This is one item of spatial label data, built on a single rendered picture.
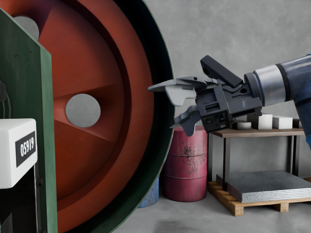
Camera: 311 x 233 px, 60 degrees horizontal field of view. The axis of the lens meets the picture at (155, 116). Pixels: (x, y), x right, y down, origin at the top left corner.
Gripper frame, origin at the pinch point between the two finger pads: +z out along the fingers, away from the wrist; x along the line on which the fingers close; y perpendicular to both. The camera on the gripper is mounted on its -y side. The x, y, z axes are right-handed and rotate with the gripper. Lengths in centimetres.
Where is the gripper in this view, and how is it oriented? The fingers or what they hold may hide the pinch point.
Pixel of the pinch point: (158, 107)
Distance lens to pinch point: 58.3
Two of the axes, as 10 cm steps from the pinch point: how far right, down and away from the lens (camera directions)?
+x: 3.1, 5.2, 8.0
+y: 1.0, 8.2, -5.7
